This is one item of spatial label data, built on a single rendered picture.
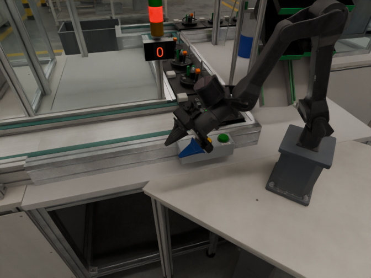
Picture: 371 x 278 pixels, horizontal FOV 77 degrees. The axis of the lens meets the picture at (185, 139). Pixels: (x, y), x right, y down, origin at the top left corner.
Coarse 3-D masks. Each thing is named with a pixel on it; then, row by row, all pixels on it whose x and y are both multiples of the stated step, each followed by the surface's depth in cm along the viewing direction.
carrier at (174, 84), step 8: (168, 72) 128; (192, 72) 120; (200, 72) 125; (208, 72) 133; (168, 80) 126; (176, 80) 126; (184, 80) 120; (192, 80) 121; (176, 88) 119; (184, 88) 119; (192, 88) 119; (176, 96) 113
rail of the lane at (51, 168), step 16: (224, 128) 95; (240, 128) 95; (256, 128) 96; (112, 144) 88; (128, 144) 88; (144, 144) 88; (160, 144) 88; (176, 144) 90; (240, 144) 100; (256, 144) 102; (32, 160) 81; (48, 160) 81; (64, 160) 81; (80, 160) 83; (96, 160) 85; (112, 160) 87; (128, 160) 89; (144, 160) 91; (160, 160) 93; (32, 176) 82; (48, 176) 84; (64, 176) 86; (80, 176) 88
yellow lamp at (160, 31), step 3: (162, 21) 88; (150, 24) 88; (153, 24) 87; (156, 24) 87; (159, 24) 87; (162, 24) 88; (150, 27) 89; (153, 27) 88; (156, 27) 88; (159, 27) 88; (162, 27) 89; (153, 30) 89; (156, 30) 88; (159, 30) 89; (162, 30) 90; (153, 33) 89; (156, 33) 89; (159, 33) 89; (162, 33) 90
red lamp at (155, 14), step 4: (152, 8) 84; (156, 8) 84; (160, 8) 84; (152, 12) 84; (156, 12) 84; (160, 12) 85; (152, 16) 85; (156, 16) 85; (160, 16) 86; (152, 20) 86; (156, 20) 86; (160, 20) 87
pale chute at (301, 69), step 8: (296, 64) 106; (304, 64) 106; (296, 72) 106; (304, 72) 106; (296, 80) 105; (304, 80) 106; (296, 88) 105; (304, 88) 105; (296, 96) 105; (304, 96) 105
